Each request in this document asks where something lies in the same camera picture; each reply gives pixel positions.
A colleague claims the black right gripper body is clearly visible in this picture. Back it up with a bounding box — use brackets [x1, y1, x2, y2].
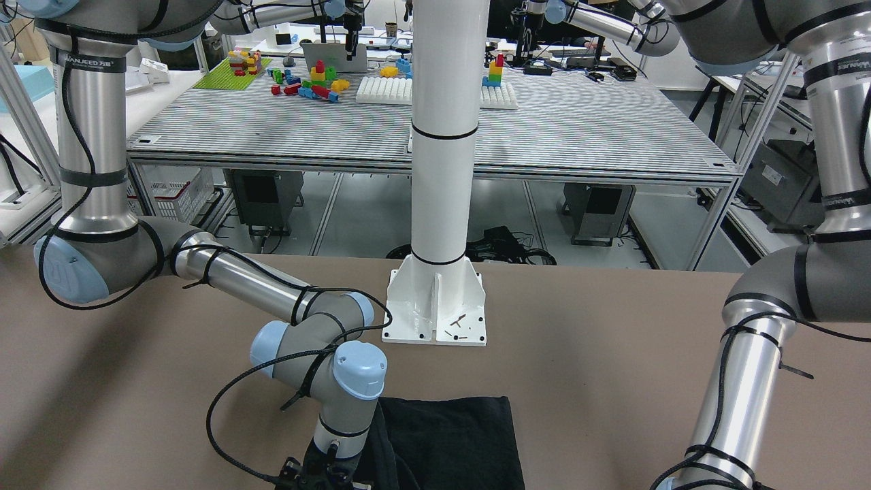
[303, 438, 361, 489]

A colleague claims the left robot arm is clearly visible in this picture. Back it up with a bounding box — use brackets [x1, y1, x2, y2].
[651, 1, 870, 489]

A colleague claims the white egg tray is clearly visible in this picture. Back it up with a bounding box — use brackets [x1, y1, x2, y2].
[355, 77, 413, 105]

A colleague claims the green lego baseplate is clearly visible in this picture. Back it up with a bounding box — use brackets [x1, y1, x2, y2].
[193, 58, 273, 91]

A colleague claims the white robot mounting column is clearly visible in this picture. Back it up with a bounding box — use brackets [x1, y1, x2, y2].
[382, 1, 489, 346]

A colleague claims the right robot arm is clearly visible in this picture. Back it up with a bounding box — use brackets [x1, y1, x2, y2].
[12, 1, 388, 489]

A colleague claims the black t-shirt with logo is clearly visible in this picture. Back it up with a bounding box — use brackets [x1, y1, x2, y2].
[355, 397, 525, 489]

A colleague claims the white plastic basket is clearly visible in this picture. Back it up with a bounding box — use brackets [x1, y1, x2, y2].
[144, 165, 214, 223]

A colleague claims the striped background work table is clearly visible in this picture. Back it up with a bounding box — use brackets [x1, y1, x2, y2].
[117, 54, 744, 273]

